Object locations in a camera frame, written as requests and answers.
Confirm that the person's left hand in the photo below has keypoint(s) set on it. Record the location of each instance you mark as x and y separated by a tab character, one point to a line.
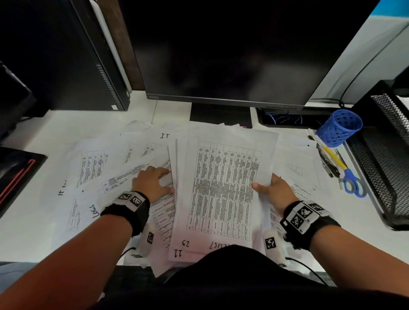
150	185

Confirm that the person's right hand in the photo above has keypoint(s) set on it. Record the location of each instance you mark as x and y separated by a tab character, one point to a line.
279	194

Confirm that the person's left thumb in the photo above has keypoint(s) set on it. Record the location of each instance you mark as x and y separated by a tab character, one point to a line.
166	192

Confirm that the person's right thumb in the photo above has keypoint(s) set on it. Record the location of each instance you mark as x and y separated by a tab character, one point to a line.
261	187

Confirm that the stack of table printouts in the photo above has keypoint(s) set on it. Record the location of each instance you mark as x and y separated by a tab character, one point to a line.
220	191

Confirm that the person's left forearm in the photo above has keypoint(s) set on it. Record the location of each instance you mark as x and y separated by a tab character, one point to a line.
70	265

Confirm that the person's right forearm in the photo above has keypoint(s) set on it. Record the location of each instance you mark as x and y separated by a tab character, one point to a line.
358	258

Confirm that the black left wrist band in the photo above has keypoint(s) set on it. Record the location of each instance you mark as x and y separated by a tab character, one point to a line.
127	209

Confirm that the black wrist band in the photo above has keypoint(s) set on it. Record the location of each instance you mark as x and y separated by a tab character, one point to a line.
306	223
127	209

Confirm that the black right wrist band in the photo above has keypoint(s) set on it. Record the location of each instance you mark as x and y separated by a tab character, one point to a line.
306	223

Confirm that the pile of scattered paper sheets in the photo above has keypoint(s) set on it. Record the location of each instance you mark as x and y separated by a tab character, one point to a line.
105	172

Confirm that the black pen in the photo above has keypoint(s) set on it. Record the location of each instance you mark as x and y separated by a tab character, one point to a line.
323	159
332	166

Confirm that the yellow pen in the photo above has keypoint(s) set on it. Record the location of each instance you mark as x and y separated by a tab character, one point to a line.
334	157

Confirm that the black monitor stand base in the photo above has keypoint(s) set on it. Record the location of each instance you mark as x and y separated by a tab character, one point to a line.
220	115

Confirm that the blue mesh pen cup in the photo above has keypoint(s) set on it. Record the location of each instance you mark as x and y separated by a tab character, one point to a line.
338	127

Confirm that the person's black clothing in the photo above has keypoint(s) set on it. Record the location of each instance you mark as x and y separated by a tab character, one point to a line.
242	284

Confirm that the black mesh desk tray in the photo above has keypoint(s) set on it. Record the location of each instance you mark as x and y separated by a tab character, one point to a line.
380	159

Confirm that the black computer monitor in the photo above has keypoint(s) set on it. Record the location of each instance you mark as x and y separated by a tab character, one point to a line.
242	48

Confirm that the brown wooden panel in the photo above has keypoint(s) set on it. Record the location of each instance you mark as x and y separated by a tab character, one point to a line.
126	48

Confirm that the black pad with red line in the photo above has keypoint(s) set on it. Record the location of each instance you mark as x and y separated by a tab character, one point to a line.
17	175

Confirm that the black computer tower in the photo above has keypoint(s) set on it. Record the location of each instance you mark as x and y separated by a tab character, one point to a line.
64	54

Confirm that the black device casing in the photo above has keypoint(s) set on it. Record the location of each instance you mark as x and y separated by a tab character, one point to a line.
12	102

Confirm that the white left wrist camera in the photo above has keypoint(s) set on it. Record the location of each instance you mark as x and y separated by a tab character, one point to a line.
147	241

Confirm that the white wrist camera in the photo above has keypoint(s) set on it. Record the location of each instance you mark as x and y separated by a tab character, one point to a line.
273	247
147	241

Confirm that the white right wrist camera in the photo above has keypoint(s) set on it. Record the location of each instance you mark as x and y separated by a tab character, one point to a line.
273	247

